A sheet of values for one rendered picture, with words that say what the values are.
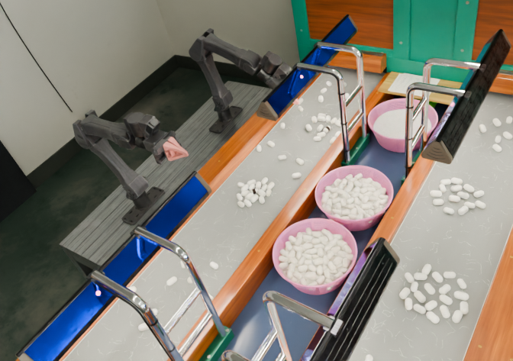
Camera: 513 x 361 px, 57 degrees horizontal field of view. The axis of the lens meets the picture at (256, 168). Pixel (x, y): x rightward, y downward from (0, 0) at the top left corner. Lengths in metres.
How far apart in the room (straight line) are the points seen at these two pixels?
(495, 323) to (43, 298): 2.24
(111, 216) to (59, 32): 1.80
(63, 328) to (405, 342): 0.85
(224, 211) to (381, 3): 1.07
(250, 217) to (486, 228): 0.76
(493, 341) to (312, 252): 0.56
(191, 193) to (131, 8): 2.73
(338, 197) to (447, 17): 0.83
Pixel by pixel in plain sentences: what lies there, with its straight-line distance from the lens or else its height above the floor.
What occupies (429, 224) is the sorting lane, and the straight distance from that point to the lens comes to 1.61.
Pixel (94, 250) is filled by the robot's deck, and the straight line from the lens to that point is 1.93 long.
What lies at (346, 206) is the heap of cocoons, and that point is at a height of 0.73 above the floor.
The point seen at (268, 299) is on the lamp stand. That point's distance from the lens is 1.03.
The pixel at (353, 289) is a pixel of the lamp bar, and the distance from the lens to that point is 1.02.
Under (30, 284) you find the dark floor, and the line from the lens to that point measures 3.00.
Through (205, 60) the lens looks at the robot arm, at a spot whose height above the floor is 1.01.
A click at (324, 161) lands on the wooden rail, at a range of 1.79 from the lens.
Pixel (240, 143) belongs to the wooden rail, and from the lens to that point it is 1.96.
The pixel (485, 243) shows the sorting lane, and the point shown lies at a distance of 1.58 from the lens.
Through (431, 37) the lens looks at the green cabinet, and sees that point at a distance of 2.11.
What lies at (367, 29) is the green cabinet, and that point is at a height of 0.96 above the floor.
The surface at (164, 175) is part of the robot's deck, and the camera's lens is 2.09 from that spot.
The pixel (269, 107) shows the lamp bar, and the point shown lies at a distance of 1.55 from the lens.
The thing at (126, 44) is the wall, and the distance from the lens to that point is 3.89.
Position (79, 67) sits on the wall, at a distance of 3.64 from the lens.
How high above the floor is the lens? 1.97
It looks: 41 degrees down
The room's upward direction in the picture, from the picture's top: 15 degrees counter-clockwise
